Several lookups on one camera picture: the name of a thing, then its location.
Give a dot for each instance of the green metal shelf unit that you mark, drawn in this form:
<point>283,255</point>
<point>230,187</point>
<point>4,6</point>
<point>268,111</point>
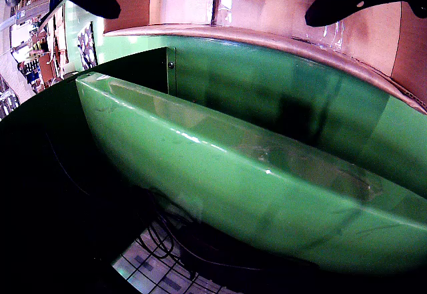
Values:
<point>233,174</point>

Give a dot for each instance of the shallow cardboard tray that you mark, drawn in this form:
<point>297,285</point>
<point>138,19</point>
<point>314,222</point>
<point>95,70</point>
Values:
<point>180,7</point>

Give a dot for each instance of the dark patterned printed card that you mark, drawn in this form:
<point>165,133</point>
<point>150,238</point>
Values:
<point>87,47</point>

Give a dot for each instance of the stacked brown cardboard boxes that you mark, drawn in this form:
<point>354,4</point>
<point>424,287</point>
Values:
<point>45,70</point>

